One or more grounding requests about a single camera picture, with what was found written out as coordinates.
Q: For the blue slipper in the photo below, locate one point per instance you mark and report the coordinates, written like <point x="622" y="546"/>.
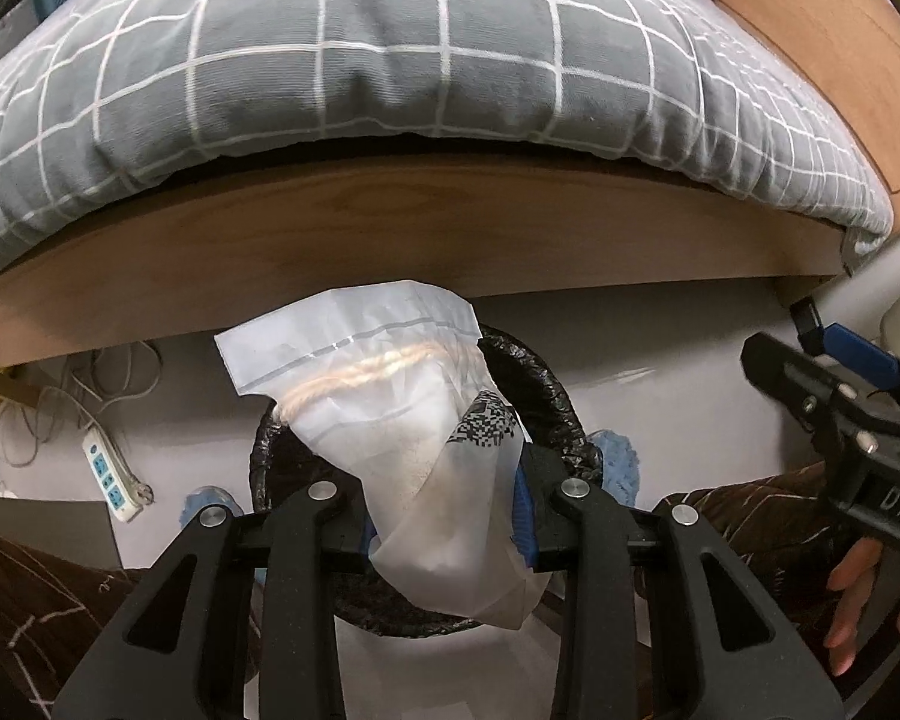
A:
<point x="620" y="472"/>
<point x="210" y="507"/>

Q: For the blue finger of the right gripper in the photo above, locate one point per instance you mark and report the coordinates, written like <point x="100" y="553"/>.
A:
<point x="862" y="357"/>
<point x="796" y="381"/>

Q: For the right hand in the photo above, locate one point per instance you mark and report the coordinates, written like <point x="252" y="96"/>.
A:
<point x="853" y="578"/>

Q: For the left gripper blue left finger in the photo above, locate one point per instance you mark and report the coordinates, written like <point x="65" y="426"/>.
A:
<point x="368" y="535"/>

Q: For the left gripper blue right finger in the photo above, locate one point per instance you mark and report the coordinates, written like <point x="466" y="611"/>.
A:
<point x="523" y="519"/>

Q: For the right blue slipper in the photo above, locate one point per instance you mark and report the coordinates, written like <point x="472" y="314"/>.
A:
<point x="620" y="472"/>

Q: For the white translucent plastic bag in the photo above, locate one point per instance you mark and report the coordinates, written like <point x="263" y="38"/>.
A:
<point x="372" y="379"/>

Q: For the wooden headboard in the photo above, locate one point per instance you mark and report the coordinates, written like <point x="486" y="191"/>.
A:
<point x="849" y="50"/>

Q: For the grey suitcase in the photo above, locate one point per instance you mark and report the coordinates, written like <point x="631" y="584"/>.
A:
<point x="17" y="24"/>

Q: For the wooden bed frame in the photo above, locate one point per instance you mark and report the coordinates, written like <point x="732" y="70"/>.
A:
<point x="219" y="252"/>

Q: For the grey checked bed sheet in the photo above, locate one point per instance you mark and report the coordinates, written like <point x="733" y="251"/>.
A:
<point x="108" y="98"/>

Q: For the white power strip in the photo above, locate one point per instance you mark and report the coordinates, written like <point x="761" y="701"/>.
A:
<point x="123" y="491"/>

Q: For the left blue slipper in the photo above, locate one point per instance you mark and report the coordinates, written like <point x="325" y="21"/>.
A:
<point x="210" y="507"/>

